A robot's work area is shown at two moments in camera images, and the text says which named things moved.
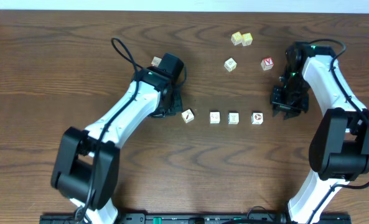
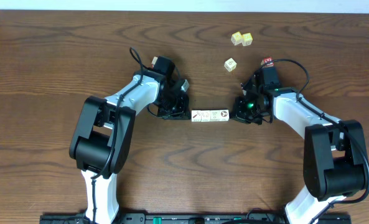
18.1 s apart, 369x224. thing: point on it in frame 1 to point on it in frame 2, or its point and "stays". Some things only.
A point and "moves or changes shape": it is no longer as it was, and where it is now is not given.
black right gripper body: x=293 y=96 to x=249 y=111
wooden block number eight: x=214 y=117 to x=205 y=116
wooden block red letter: x=267 y=63 stays
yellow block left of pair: x=236 y=38 stays
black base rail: x=195 y=218 stays
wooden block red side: x=156 y=61 stays
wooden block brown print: x=230 y=65 stays
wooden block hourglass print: x=233 y=118 to x=214 y=115
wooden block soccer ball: x=257 y=118 moves or changes shape
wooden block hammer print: x=187 y=116 moves or changes shape
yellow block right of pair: x=246 y=39 stays
